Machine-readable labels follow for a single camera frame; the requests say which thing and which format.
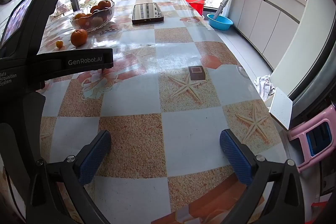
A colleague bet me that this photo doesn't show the white cabinet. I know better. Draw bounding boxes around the white cabinet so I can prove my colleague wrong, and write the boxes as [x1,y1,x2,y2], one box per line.
[228,0,308,70]

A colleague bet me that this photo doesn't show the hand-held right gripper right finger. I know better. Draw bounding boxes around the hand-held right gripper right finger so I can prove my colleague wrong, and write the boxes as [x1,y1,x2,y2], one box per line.
[220,129,305,224]

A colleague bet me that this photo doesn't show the potted flowers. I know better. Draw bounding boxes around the potted flowers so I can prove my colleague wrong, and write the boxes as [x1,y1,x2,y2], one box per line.
[52,2,71,17]

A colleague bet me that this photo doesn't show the white rag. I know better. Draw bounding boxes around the white rag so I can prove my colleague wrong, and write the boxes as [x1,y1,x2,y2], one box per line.
[254,75,276,98]

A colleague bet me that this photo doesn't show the large orange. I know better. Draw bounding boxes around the large orange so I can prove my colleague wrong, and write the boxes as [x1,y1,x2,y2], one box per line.
[70,29,89,47]

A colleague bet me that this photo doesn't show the clear glass bowl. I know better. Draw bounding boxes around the clear glass bowl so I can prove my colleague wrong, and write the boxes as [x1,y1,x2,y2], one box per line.
[70,0,116,33]

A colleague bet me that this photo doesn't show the blue basin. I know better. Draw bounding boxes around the blue basin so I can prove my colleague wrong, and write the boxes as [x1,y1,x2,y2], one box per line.
[206,13,234,30]

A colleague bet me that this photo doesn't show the pink plastic stool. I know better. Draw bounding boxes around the pink plastic stool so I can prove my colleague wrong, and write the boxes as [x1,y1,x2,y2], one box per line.
[287,105,336,173]

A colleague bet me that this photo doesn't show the white board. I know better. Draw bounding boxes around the white board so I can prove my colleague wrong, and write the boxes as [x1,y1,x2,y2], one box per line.
[268,88,293,130]

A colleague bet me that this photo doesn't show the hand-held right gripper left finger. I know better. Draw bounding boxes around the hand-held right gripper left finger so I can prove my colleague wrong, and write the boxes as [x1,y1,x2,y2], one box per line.
[25,130,112,224]

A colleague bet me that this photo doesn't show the red bucket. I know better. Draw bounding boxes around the red bucket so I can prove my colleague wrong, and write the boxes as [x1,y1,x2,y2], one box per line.
[183,0,206,16]

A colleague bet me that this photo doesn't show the black smartphone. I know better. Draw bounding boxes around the black smartphone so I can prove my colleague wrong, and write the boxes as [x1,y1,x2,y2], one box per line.
[132,3,164,24]

